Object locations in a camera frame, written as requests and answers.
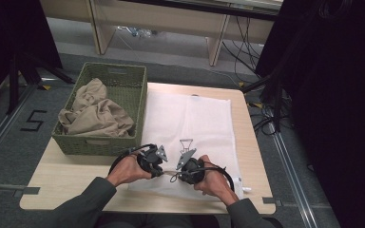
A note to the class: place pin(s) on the yellow floor tape mark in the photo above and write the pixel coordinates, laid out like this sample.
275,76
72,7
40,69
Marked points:
46,87
241,84
257,105

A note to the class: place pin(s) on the light wooden desk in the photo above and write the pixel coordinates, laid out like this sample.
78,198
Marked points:
158,22

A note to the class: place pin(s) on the beige garment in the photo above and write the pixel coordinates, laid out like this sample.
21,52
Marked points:
98,120

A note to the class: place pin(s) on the person's right hand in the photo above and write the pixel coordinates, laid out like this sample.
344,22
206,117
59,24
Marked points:
217,183

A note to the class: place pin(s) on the white cloth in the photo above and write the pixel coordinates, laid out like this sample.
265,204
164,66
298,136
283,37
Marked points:
187,117

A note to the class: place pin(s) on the black tripod stand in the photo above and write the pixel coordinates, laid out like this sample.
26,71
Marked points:
13,85
278,104

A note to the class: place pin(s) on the person's left hand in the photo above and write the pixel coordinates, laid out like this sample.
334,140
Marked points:
128,169

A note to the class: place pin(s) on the green woven basket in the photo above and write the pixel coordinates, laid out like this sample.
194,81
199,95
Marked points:
123,91

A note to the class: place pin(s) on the black curtain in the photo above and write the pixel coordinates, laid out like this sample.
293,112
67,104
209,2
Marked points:
339,95
6,31

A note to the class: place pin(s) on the clear plastic bag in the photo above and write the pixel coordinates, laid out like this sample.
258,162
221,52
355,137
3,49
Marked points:
139,31

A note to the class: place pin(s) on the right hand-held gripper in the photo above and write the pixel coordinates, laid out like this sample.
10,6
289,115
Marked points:
193,171

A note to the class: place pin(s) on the metal floor rail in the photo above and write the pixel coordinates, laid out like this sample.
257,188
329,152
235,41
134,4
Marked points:
293,177
4,125

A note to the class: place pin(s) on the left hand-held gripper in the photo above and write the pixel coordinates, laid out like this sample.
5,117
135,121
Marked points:
150,158

